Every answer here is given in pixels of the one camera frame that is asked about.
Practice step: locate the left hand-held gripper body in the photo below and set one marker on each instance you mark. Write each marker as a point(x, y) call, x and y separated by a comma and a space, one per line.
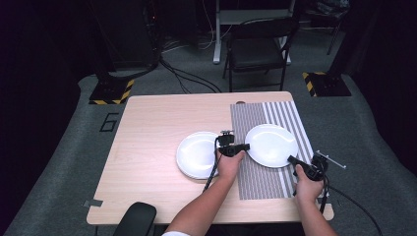
point(227, 147)

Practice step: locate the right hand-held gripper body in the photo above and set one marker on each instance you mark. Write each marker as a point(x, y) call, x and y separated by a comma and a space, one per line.
point(316, 170)

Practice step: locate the white plate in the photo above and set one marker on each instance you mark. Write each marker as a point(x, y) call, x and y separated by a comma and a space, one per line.
point(196, 154)
point(193, 177)
point(271, 146)

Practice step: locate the person's left hand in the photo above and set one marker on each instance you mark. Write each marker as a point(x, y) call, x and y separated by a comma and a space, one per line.
point(229, 167)

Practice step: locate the person's right hand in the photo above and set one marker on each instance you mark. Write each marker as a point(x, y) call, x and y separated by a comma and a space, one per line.
point(306, 188)

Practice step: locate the grey striped placemat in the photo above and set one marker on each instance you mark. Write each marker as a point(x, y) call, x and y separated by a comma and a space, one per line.
point(259, 183)

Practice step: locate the black yellow-striped stand base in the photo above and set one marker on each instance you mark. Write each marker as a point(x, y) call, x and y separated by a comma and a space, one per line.
point(111, 91)
point(326, 84)

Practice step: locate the black folding chair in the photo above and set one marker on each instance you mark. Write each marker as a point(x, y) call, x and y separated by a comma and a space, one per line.
point(257, 49)

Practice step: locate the white sleeve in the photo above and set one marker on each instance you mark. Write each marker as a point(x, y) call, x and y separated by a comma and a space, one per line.
point(175, 233)

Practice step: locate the black chair armrest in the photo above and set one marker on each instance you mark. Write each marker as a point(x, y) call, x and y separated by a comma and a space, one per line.
point(136, 219)

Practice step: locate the black tape floor marking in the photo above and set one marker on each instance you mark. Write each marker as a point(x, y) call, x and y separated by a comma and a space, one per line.
point(109, 122)

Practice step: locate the dark computer tower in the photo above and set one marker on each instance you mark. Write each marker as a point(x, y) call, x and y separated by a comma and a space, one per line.
point(131, 32)

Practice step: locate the white desk frame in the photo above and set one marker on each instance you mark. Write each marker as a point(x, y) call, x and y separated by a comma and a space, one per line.
point(229, 16)

